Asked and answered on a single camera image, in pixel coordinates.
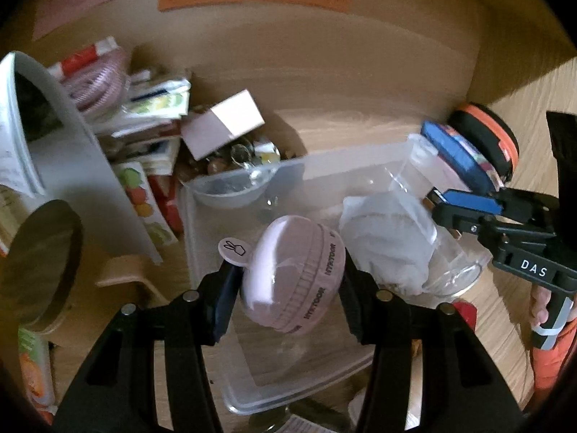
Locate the white cardboard box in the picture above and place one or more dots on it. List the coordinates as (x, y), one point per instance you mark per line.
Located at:
(225, 121)

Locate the clear plastic bowl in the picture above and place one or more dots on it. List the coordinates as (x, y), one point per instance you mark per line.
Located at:
(230, 187)

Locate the person's right forearm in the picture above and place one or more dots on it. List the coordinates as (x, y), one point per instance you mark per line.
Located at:
(556, 365)

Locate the red packet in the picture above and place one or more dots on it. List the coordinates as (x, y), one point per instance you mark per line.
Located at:
(464, 315)

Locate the clear plastic container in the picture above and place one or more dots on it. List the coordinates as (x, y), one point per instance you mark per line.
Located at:
(288, 370)

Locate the clear glass jar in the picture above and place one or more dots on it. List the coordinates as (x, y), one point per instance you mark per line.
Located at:
(446, 261)

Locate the pile of flat packets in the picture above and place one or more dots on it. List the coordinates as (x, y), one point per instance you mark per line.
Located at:
(153, 112)

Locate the person's right hand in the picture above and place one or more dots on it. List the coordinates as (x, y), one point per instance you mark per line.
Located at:
(538, 304)

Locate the wooden stand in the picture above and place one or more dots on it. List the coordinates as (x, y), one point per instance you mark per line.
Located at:
(130, 275)

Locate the fruit print packet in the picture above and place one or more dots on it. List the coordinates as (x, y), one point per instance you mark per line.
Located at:
(144, 203)

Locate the pile of shiny wrapped sweets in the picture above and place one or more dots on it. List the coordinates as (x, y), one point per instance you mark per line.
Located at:
(239, 153)

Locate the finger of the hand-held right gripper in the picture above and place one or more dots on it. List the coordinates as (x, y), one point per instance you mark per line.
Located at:
(453, 153)
(469, 202)

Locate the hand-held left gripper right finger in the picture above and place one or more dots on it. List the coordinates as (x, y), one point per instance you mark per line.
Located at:
(356, 309)

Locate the round wooden lid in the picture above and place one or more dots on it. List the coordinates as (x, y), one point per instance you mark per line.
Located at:
(40, 261)

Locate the orange print packet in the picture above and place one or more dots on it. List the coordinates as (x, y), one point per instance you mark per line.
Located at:
(36, 372)

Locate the white crumpled cloth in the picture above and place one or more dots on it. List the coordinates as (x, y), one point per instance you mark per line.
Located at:
(383, 243)

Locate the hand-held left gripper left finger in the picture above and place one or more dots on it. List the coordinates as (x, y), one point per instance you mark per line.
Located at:
(222, 309)

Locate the pink round case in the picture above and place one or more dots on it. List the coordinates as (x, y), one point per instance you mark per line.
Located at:
(288, 275)

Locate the orange black round device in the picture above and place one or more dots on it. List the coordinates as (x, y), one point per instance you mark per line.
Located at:
(491, 137)

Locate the grey board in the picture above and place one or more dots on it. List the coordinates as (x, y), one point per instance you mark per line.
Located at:
(90, 180)

